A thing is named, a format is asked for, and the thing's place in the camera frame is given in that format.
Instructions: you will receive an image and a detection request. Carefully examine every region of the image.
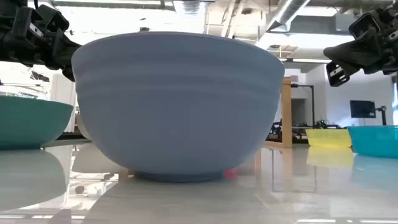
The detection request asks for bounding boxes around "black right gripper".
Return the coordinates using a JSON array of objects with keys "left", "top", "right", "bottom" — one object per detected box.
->
[{"left": 323, "top": 2, "right": 398, "bottom": 88}]

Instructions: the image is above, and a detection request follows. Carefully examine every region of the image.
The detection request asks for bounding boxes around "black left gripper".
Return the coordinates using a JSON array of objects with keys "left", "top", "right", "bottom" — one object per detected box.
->
[{"left": 0, "top": 0, "right": 83, "bottom": 83}]

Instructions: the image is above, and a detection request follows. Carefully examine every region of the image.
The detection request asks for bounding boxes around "white bowl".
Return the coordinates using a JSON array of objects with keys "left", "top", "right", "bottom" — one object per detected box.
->
[{"left": 75, "top": 113, "right": 93, "bottom": 141}]

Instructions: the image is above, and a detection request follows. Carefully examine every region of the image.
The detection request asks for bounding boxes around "dark teal bowl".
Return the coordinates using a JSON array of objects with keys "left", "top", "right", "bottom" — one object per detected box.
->
[{"left": 0, "top": 95, "right": 75, "bottom": 151}]

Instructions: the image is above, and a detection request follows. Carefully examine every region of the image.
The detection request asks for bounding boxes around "yellow bowl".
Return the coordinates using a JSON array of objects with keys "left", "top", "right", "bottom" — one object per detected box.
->
[{"left": 305, "top": 128, "right": 353, "bottom": 149}]

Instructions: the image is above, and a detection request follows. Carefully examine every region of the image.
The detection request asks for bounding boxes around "cyan bowl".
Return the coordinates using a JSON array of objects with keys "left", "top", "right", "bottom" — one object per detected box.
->
[{"left": 347, "top": 124, "right": 398, "bottom": 159}]

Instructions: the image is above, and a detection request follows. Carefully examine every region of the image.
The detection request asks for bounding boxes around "blue bowl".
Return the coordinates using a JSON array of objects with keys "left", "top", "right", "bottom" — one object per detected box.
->
[{"left": 70, "top": 30, "right": 285, "bottom": 184}]

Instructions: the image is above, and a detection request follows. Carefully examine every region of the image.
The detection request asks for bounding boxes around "pink bowl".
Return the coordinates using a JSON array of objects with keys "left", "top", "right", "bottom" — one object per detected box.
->
[{"left": 223, "top": 167, "right": 239, "bottom": 181}]

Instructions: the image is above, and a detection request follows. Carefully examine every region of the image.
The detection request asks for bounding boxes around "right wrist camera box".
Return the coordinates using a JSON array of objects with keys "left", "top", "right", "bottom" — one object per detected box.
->
[{"left": 348, "top": 12, "right": 382, "bottom": 40}]

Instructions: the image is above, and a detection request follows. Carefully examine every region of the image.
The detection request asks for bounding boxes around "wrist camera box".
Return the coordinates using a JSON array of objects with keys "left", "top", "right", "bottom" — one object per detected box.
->
[
  {"left": 348, "top": 12, "right": 382, "bottom": 40},
  {"left": 36, "top": 4, "right": 70, "bottom": 34}
]

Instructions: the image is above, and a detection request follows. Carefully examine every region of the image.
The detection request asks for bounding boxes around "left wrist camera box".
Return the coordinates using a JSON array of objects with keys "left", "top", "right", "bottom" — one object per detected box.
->
[{"left": 36, "top": 4, "right": 70, "bottom": 34}]

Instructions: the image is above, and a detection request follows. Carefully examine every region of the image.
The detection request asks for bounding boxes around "dark wall monitor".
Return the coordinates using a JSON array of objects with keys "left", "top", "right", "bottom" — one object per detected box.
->
[{"left": 349, "top": 100, "right": 377, "bottom": 119}]

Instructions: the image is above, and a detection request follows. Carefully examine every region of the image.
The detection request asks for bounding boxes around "silver ventilation duct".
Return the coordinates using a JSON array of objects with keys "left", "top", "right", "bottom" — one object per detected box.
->
[{"left": 266, "top": 0, "right": 312, "bottom": 32}]

